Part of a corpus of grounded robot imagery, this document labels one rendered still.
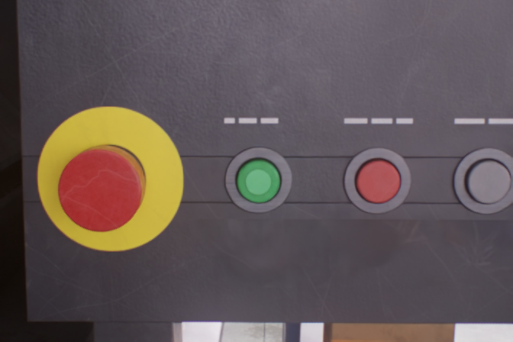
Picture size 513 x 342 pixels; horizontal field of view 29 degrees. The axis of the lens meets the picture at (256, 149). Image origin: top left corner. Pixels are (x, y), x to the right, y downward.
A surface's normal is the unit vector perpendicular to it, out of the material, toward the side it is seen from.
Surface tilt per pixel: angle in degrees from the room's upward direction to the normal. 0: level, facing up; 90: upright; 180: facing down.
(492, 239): 90
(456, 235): 90
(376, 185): 90
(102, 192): 90
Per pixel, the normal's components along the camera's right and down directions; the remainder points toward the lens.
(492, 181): -0.02, 0.14
